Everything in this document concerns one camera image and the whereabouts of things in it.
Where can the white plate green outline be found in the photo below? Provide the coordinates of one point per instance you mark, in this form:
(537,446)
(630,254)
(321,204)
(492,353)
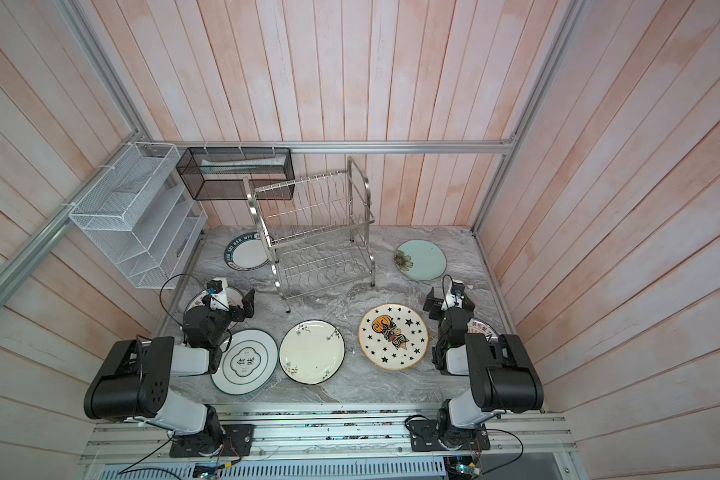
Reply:
(248,363)

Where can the steel two-tier dish rack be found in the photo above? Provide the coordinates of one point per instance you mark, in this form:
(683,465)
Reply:
(315,230)

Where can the horizontal aluminium wall bar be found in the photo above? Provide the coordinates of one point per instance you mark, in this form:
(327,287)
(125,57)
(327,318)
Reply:
(368,147)

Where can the white wire mesh shelf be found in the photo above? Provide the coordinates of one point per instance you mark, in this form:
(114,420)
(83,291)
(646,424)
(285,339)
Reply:
(143,222)

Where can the right aluminium frame bar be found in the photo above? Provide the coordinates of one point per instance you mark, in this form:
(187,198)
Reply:
(567,30)

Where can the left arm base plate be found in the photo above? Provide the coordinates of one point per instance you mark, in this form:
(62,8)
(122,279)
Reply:
(228,440)

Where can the left aluminium frame bar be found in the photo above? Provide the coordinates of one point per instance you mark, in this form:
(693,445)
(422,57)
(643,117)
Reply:
(22,264)

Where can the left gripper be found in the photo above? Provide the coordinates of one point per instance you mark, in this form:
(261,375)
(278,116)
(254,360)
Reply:
(234,309)

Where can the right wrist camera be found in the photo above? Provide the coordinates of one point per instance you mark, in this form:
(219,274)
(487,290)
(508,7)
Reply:
(455,294)

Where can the orange sunburst plate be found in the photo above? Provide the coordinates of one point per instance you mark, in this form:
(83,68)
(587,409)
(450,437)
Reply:
(475,326)
(199,299)

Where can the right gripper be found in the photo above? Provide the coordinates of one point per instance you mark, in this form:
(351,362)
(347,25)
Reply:
(444,309)

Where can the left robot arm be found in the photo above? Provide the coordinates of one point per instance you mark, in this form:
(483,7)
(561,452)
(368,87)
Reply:
(133,382)

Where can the black mesh wall basket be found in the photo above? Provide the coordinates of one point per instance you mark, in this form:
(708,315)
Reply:
(219,173)

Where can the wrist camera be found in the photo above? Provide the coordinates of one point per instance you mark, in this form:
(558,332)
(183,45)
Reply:
(455,294)
(215,297)

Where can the mint green flower plate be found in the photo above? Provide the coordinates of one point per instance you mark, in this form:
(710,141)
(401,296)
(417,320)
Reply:
(420,260)

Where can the cream floral plate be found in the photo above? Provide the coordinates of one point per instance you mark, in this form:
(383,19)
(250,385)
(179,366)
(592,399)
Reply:
(312,352)

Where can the star pattern orange rim plate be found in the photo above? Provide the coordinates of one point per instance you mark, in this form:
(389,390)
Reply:
(393,336)

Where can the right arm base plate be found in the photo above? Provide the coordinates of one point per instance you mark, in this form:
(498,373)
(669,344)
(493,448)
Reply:
(433,436)

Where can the white plate dark green rim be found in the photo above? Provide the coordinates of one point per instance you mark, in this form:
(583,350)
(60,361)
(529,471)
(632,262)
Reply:
(245,252)

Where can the aluminium frame bar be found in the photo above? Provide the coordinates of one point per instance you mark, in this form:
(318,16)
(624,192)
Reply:
(567,30)
(22,264)

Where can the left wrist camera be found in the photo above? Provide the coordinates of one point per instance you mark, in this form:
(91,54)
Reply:
(215,297)

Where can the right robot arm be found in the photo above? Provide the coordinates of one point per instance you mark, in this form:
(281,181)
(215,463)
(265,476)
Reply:
(501,375)

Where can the left orange sunburst plate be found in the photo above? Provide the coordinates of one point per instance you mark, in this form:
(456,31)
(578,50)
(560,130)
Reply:
(199,299)

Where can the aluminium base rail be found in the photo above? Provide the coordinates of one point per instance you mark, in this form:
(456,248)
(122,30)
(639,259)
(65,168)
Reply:
(333,441)

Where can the right orange sunburst plate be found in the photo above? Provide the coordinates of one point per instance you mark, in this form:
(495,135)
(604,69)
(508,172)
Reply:
(475,326)

